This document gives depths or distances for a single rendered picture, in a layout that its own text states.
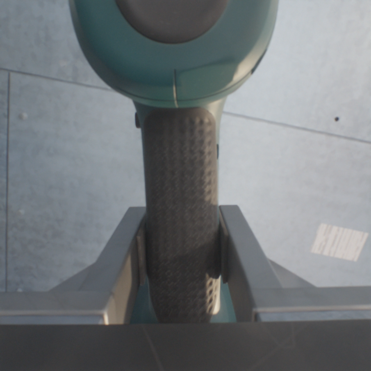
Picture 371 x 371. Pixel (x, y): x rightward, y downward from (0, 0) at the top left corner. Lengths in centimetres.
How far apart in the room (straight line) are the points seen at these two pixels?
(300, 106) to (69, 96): 31
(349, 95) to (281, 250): 24
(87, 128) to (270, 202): 28
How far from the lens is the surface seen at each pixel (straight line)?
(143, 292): 17
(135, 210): 15
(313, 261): 48
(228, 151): 38
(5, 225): 49
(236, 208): 15
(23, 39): 44
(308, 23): 42
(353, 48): 44
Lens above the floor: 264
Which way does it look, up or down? 3 degrees up
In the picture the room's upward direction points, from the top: 101 degrees clockwise
